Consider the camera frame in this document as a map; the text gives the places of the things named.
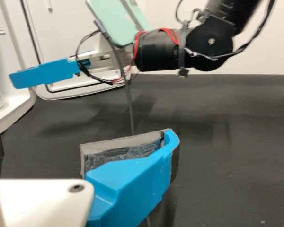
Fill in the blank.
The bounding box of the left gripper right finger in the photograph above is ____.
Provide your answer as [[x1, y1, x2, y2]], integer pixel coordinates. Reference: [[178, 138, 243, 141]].
[[79, 128, 180, 227]]

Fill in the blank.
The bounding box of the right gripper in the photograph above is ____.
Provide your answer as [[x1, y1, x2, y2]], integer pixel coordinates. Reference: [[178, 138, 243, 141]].
[[9, 30, 136, 90]]

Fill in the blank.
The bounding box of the black cable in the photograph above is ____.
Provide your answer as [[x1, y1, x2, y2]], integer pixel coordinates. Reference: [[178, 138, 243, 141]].
[[111, 44, 136, 137], [175, 0, 276, 80]]

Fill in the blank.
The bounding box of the white incubator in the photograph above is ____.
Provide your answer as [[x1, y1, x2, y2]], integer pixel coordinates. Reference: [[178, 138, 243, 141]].
[[0, 0, 37, 134]]

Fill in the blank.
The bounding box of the incubator door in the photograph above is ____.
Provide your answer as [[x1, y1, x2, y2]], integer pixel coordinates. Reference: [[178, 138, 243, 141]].
[[20, 0, 133, 101]]

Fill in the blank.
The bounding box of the right wrist camera phone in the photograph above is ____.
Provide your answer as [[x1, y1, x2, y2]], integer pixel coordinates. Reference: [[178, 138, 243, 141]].
[[85, 0, 153, 48]]

